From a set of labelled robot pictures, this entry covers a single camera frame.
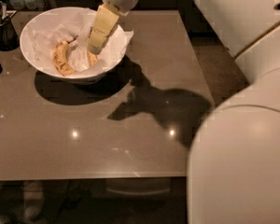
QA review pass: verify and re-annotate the white bowl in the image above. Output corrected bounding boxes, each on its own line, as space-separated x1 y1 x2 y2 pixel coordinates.
19 7 129 85

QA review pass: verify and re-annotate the left spotted banana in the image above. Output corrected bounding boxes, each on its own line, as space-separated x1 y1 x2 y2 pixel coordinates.
52 37 77 77

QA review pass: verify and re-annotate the white paper liner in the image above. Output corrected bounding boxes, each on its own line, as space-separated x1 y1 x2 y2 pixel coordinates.
29 8 134 74

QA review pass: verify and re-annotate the black mesh utensil holder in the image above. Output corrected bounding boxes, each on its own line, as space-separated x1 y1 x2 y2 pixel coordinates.
0 1 20 51

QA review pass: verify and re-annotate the dark cabinet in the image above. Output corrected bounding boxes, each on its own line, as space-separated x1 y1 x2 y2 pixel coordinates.
51 0 214 35

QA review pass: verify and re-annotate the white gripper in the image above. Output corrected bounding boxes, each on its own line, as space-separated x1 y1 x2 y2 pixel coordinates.
87 0 139 55

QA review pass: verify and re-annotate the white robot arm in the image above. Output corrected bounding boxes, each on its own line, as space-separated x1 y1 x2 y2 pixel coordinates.
187 0 280 224

